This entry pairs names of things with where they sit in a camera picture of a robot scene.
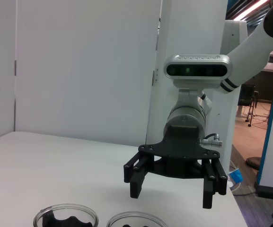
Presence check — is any silver right gripper cable connector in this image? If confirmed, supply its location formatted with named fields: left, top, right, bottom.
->
left=199, top=133, right=223, bottom=148

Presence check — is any black round stand base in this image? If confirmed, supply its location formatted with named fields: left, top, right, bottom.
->
left=245, top=157, right=261, bottom=170

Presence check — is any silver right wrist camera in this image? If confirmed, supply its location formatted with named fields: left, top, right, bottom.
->
left=163, top=54, right=233, bottom=89

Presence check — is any white floor cable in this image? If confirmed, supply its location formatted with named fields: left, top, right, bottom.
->
left=229, top=160, right=255, bottom=196

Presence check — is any blue paper cup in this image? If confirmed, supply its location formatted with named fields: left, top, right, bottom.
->
left=229, top=167, right=244, bottom=184

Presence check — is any black rectangular box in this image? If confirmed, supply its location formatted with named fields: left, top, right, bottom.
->
left=256, top=185, right=273, bottom=201

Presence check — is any black office chair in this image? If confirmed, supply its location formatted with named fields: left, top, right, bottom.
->
left=238, top=84, right=260, bottom=127

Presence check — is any white robot torso column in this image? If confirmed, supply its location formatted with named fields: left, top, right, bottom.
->
left=218, top=20, right=247, bottom=147

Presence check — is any ceiling light strip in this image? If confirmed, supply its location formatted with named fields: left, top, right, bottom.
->
left=226, top=0, right=271, bottom=20

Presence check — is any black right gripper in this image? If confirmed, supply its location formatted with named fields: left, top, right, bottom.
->
left=123, top=124, right=229, bottom=209

